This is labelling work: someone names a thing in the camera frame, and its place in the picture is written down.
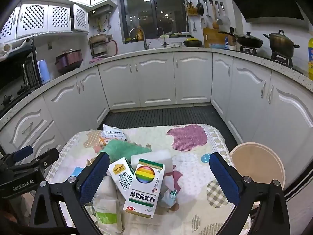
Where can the kitchen faucet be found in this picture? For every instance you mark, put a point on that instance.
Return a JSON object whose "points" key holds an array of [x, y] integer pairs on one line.
{"points": [[139, 36]]}

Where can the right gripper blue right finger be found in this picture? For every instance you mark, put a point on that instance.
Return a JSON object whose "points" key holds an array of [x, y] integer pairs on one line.
{"points": [[272, 215]]}

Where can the white foam sponge block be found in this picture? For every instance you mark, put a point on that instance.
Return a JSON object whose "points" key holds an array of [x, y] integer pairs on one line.
{"points": [[159, 156]]}

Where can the white snack wrapper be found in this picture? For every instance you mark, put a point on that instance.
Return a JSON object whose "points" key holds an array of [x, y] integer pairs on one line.
{"points": [[109, 132]]}

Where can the black wok with lid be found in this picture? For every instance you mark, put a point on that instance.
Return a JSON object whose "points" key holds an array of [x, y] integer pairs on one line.
{"points": [[246, 40]]}

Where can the clear plastic bag wrapper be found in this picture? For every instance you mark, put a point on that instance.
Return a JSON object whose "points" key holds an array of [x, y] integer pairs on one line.
{"points": [[168, 199]]}

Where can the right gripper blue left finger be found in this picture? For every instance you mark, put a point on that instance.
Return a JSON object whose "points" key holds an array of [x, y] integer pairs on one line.
{"points": [[59, 208]]}

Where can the dark kitchen window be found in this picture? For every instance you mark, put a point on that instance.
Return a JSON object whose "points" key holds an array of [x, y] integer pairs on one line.
{"points": [[155, 17]]}

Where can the yellow lidded pot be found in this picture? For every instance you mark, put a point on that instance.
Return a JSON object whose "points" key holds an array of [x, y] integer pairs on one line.
{"points": [[192, 42]]}

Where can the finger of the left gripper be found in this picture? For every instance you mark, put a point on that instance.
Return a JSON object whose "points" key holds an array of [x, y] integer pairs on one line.
{"points": [[47, 155], [22, 153]]}

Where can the yellow oil bottle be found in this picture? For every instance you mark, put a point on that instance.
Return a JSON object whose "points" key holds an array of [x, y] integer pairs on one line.
{"points": [[310, 58]]}

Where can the rainbow medicine box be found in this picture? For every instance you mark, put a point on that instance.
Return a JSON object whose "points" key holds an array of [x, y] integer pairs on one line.
{"points": [[145, 189]]}

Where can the patterned quilt table cover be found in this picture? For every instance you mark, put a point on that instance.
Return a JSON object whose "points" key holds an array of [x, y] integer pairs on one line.
{"points": [[201, 207]]}

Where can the milk carton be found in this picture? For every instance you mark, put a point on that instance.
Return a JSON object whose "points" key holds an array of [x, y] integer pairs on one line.
{"points": [[122, 174]]}

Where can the green fluffy cloth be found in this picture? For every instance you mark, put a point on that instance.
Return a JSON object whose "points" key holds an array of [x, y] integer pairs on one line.
{"points": [[117, 149]]}

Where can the purple rice cooker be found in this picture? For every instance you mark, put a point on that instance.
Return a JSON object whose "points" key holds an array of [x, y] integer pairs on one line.
{"points": [[68, 61]]}

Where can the beige round trash bin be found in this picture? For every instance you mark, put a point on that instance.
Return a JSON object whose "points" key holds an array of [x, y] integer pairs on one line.
{"points": [[258, 162]]}

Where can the black floor mat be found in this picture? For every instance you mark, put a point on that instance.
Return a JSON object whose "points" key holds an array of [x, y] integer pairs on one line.
{"points": [[171, 116]]}

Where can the black microwave oven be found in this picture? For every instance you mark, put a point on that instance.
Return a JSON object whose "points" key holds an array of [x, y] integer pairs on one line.
{"points": [[19, 76]]}

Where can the green white paper bag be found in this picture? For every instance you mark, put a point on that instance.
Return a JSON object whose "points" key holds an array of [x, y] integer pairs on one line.
{"points": [[106, 208]]}

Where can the wooden cutting board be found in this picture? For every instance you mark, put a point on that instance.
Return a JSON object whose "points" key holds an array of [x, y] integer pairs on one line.
{"points": [[212, 37]]}

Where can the bronze stock pot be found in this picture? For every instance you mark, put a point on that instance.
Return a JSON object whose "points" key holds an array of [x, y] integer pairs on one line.
{"points": [[281, 45]]}

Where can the blue cup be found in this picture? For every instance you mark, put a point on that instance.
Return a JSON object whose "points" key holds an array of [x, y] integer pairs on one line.
{"points": [[43, 71]]}

